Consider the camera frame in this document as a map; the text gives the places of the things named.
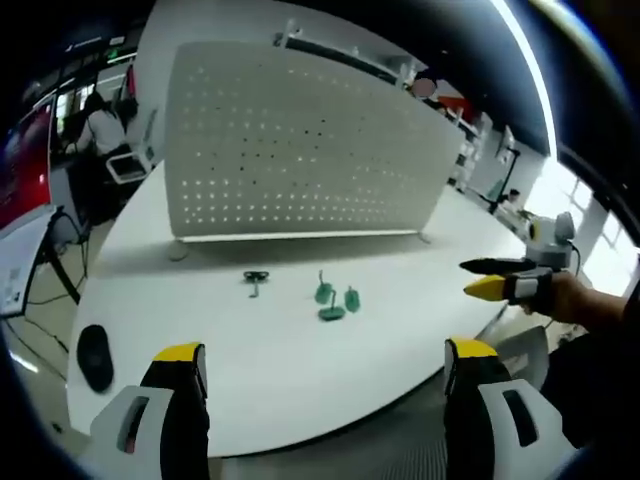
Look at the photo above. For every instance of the person's right hand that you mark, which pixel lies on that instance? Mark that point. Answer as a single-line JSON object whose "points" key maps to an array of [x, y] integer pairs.
{"points": [[575, 297]]}

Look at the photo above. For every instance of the monitor with red screen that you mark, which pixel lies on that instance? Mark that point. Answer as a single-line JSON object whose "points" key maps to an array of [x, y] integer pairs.
{"points": [[25, 165]]}

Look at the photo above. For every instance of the black computer mouse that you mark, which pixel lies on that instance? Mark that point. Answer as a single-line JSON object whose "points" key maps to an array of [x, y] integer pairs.
{"points": [[94, 357]]}

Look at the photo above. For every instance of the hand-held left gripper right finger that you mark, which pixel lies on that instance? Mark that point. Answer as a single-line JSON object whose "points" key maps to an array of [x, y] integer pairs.
{"points": [[492, 420]]}

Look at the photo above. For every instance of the black tripod stand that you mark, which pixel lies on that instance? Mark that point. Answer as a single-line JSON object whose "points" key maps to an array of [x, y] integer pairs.
{"points": [[500, 185]]}

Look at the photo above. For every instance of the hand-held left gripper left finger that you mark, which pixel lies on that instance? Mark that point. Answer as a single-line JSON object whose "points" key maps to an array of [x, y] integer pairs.
{"points": [[150, 420]]}

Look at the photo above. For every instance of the dark green hook assembly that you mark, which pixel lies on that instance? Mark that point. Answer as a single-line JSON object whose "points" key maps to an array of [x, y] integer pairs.
{"points": [[257, 276]]}

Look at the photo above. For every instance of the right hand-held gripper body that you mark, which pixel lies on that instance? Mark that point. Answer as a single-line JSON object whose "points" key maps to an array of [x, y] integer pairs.
{"points": [[547, 252]]}

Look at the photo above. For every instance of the white shelf rail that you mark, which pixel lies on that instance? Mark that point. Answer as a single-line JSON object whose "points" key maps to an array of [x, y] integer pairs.
{"points": [[345, 52]]}

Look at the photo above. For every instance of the ceiling light strip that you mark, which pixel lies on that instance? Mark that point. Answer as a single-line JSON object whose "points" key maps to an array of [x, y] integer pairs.
{"points": [[530, 65]]}

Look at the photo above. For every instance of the white perforated mounting plate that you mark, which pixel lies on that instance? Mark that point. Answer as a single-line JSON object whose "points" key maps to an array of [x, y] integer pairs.
{"points": [[310, 150]]}

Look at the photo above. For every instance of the white chair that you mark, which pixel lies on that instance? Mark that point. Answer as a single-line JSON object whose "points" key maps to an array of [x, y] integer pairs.
{"points": [[125, 167]]}

